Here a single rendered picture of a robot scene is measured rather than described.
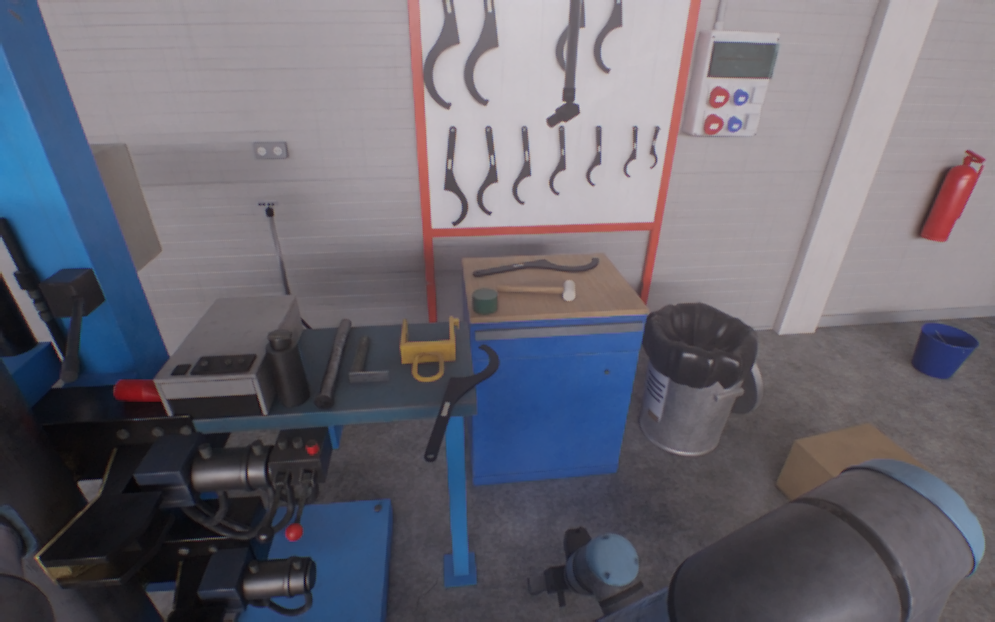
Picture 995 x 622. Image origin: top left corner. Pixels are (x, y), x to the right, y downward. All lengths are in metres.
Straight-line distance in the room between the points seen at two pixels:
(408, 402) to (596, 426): 1.23
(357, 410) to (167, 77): 2.21
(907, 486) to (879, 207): 3.67
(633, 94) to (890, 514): 2.65
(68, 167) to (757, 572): 1.52
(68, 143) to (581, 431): 2.04
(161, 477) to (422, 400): 0.62
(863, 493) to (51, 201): 1.57
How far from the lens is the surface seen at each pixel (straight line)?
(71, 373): 1.18
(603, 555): 1.00
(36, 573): 1.55
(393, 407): 1.29
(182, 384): 1.36
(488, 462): 2.37
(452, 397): 1.28
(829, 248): 3.94
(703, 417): 2.61
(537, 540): 2.31
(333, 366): 1.40
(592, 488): 2.52
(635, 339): 2.09
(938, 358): 4.17
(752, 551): 0.48
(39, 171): 1.51
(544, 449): 2.36
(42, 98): 1.52
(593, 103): 2.90
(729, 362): 2.41
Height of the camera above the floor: 1.89
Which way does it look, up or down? 30 degrees down
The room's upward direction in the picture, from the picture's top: 1 degrees clockwise
